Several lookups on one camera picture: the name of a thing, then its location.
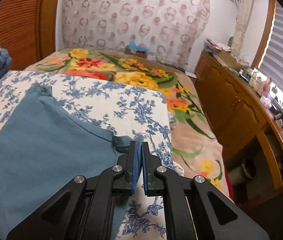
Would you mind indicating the black spare gripper left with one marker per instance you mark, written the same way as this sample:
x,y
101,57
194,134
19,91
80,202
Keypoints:
x,y
281,114

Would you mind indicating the blue floral white quilt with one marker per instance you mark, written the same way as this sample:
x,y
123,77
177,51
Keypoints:
x,y
138,113

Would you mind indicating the pink bottle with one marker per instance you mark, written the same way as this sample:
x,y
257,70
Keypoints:
x,y
267,85

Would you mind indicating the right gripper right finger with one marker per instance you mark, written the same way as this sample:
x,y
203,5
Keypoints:
x,y
193,207

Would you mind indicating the brown wooden cabinet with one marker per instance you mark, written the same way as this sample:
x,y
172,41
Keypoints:
x,y
243,126

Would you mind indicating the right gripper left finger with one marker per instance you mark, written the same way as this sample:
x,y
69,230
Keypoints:
x,y
84,207

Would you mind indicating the stack of papers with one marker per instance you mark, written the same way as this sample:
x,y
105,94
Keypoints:
x,y
214,47

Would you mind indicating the beige tied side curtain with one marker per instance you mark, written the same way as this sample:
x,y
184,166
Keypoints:
x,y
242,21

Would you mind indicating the teal blue shorts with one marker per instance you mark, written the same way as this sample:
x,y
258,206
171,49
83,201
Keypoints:
x,y
43,147

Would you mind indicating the colourful floral beige blanket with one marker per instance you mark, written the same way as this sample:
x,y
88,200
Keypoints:
x,y
194,146

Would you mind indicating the pink circle patterned curtain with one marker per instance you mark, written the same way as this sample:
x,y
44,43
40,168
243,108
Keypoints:
x,y
166,28

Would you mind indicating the box with blue cloth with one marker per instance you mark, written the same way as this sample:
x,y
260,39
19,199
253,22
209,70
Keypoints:
x,y
133,49

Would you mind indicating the brown louvered wardrobe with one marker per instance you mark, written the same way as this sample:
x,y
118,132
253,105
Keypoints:
x,y
27,30

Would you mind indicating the cardboard box on cabinet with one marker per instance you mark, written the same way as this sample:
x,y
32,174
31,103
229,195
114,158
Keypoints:
x,y
232,60

